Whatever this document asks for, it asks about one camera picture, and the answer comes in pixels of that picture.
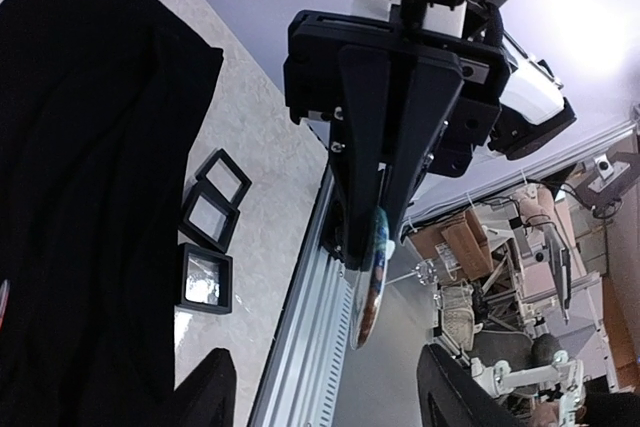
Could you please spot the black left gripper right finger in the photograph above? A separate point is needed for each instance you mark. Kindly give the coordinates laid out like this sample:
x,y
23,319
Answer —
x,y
449,397

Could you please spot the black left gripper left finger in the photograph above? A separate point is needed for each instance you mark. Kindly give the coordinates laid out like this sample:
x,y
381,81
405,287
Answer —
x,y
207,395

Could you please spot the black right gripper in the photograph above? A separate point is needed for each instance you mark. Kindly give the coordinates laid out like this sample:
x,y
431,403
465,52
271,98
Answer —
x,y
313,82

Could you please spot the green round brooch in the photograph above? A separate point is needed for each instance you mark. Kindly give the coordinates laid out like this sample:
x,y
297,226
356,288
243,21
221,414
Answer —
x,y
370,282

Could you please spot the red round brooch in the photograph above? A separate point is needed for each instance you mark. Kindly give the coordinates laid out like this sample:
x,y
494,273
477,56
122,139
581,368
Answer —
x,y
3,302

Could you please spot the black garment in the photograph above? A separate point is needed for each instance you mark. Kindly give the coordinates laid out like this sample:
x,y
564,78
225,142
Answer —
x,y
101,101

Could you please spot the front aluminium rail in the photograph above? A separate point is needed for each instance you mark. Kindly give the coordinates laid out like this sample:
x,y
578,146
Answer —
x,y
301,378

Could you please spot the left black square frame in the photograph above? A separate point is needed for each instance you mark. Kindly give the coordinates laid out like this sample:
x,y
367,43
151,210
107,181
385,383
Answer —
x,y
204,280

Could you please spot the black square frame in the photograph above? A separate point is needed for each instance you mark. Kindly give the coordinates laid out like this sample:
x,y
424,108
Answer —
x,y
222,172
208,218
204,280

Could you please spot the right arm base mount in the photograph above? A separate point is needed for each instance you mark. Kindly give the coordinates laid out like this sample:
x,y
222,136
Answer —
x,y
333,230

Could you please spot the middle black square frame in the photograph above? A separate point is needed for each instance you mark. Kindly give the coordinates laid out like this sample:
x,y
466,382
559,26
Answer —
x,y
208,218

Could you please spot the right black square frame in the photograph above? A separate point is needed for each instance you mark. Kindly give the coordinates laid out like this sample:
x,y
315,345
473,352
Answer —
x,y
222,172

